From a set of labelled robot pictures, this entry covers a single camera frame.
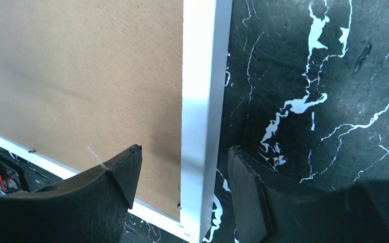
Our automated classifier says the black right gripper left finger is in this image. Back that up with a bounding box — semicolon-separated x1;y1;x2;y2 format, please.
0;144;142;242

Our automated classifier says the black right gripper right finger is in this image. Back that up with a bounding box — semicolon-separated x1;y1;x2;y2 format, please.
228;146;389;242

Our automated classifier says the white picture frame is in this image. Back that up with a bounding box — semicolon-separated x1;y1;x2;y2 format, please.
0;1;232;242

